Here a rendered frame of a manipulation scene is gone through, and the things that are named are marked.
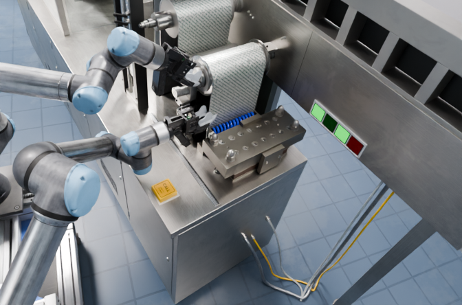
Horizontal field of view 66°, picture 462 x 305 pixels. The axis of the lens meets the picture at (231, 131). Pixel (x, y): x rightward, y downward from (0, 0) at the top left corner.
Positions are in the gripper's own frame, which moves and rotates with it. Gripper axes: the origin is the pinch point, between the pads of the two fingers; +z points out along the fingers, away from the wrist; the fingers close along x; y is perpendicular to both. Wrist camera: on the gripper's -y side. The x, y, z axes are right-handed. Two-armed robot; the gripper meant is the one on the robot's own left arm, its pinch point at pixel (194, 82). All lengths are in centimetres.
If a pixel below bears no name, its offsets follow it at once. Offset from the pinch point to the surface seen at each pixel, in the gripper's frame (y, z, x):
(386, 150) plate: 24, 28, -55
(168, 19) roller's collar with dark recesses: 9.7, -3.8, 24.7
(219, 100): -0.9, 12.2, -4.2
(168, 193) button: -37.0, 6.5, -16.6
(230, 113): -4.2, 23.4, -4.2
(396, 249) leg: -4, 73, -77
